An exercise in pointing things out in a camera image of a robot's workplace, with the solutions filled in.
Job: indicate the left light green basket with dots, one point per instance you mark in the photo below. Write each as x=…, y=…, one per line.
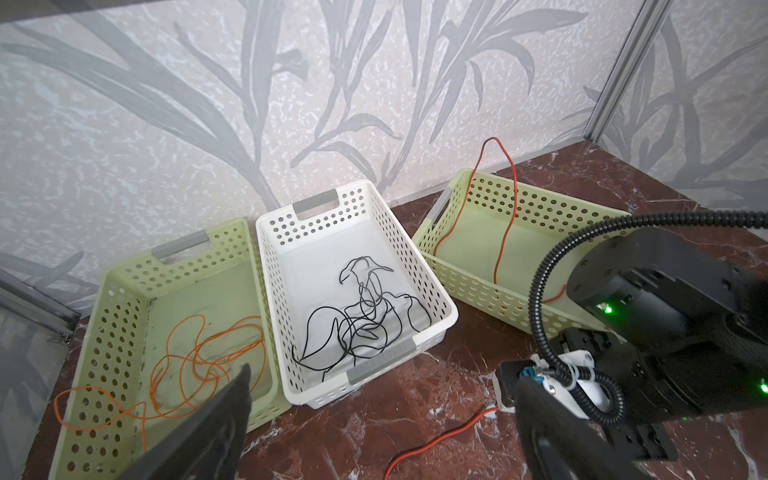
x=169, y=329

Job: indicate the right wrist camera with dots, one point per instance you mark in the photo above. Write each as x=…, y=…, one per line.
x=508, y=374

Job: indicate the light green basket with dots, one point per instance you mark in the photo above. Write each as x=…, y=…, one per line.
x=486, y=236
x=169, y=329

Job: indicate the right light green basket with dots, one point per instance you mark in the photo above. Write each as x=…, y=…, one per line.
x=486, y=236

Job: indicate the white perforated basket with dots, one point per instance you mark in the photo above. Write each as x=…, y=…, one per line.
x=350, y=296

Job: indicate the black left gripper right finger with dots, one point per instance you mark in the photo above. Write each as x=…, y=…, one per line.
x=558, y=445

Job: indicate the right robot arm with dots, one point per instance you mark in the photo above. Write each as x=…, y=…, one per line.
x=684, y=334

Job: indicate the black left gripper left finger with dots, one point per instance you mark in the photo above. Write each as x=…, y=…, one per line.
x=207, y=445

